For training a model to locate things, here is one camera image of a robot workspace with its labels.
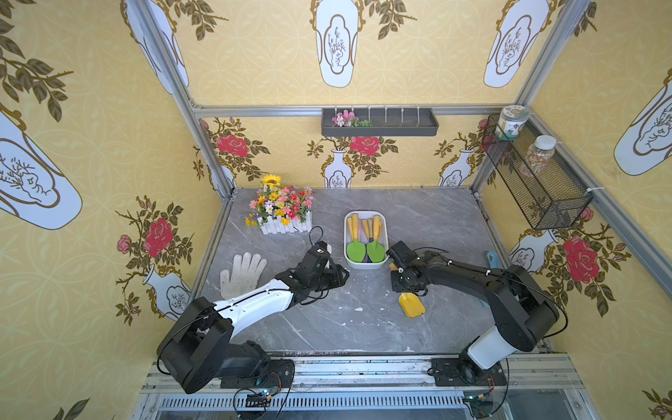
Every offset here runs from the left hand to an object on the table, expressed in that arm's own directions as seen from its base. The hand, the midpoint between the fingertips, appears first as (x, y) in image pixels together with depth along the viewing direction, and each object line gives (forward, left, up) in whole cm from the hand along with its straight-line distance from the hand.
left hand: (338, 272), depth 87 cm
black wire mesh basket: (+17, -66, +21) cm, 71 cm away
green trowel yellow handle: (+23, -12, -4) cm, 26 cm away
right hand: (-1, -22, -7) cm, 23 cm away
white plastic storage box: (+26, -12, -2) cm, 28 cm away
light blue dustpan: (+5, -57, -4) cm, 57 cm away
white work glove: (+3, +33, -8) cm, 35 cm away
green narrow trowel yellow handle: (+11, -7, -5) cm, 14 cm away
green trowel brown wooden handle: (-4, -16, +10) cm, 19 cm away
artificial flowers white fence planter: (+22, +20, +7) cm, 30 cm away
